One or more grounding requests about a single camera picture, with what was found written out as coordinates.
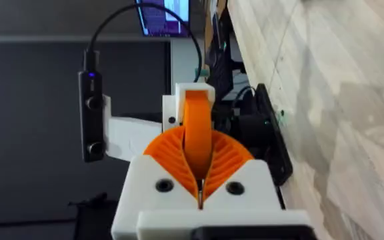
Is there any black upright wrist plate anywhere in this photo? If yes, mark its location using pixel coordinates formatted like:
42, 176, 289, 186
254, 83, 294, 187

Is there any computer monitor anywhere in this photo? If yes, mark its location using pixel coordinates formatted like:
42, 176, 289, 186
134, 0, 192, 38

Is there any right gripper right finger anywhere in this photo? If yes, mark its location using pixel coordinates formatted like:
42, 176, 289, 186
201, 129, 283, 211

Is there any black camera cable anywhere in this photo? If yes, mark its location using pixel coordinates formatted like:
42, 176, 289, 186
83, 2, 203, 83

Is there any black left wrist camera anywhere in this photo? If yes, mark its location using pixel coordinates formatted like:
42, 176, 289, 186
77, 69, 107, 164

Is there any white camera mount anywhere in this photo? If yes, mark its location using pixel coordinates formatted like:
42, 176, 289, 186
102, 95, 164, 163

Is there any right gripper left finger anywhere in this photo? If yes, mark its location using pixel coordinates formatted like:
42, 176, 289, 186
111, 125, 202, 240

